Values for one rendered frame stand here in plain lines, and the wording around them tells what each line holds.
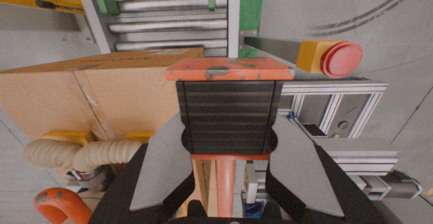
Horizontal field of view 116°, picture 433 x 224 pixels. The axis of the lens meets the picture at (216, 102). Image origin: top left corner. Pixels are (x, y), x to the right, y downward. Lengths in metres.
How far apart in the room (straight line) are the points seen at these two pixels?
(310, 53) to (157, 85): 0.34
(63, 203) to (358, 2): 1.83
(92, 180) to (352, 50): 0.54
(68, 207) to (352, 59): 0.54
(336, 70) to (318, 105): 1.18
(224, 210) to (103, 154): 0.21
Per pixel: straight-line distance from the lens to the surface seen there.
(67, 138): 0.45
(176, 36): 0.86
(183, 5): 0.79
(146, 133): 0.34
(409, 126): 2.71
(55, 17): 1.66
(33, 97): 0.47
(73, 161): 0.35
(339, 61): 0.36
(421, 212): 1.06
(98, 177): 0.38
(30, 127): 0.53
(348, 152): 0.71
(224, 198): 0.21
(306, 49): 0.40
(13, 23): 1.49
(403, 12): 1.96
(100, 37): 0.93
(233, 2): 0.73
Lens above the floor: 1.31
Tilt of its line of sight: 63 degrees down
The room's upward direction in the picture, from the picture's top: 177 degrees counter-clockwise
